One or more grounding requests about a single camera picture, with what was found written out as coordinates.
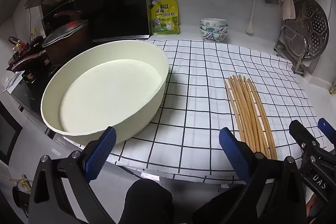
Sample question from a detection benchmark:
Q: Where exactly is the bundle of wooden chopsticks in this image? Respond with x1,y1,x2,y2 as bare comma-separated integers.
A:
224,75,278,161

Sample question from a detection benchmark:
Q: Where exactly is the dark condiment rack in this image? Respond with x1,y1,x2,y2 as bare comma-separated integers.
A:
7,36,46,83

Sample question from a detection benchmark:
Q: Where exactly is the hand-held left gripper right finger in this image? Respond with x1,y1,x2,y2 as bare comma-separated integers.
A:
219,127,307,224

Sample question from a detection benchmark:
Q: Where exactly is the black cooktop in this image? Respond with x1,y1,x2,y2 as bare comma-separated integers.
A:
5,64,82,147

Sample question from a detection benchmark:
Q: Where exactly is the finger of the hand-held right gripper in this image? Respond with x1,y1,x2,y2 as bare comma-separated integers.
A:
289,120,323,161
317,118,336,153

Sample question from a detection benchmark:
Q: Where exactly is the white dish brush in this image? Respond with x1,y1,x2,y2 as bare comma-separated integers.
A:
245,0,258,35

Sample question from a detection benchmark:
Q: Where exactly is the perforated metal steamer plate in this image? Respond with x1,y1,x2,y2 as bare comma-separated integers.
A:
285,0,330,60

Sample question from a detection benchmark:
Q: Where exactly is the blue white card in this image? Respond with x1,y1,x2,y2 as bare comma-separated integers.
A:
3,73,22,94

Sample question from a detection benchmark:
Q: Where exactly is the brown cooking pot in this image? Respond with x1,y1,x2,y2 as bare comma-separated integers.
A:
42,11,90,67

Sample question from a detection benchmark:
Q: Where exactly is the yellow seasoning pouch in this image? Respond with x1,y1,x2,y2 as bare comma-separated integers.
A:
150,0,180,35

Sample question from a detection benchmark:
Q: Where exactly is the pink hanging cloth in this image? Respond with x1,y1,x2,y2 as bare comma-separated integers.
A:
282,0,296,21

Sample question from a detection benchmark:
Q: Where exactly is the cream round basin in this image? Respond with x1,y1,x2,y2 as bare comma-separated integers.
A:
41,40,170,145

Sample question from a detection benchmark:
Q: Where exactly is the floral ceramic bowl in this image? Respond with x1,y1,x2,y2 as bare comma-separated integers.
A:
200,25,228,33
201,30,228,42
199,18,228,28

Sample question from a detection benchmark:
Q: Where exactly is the person's right leg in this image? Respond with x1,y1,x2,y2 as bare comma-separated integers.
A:
192,185,250,224

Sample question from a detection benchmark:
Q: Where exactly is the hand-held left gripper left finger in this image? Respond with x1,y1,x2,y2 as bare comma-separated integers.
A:
28,126,117,224

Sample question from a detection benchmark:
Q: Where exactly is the person's leg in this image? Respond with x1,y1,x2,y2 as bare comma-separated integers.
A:
126,179,174,224
192,185,250,224

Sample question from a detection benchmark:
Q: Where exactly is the person's left leg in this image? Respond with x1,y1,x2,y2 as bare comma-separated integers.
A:
126,179,174,224

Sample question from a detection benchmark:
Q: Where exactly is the white black checkered cloth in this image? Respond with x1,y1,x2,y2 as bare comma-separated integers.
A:
106,39,328,185

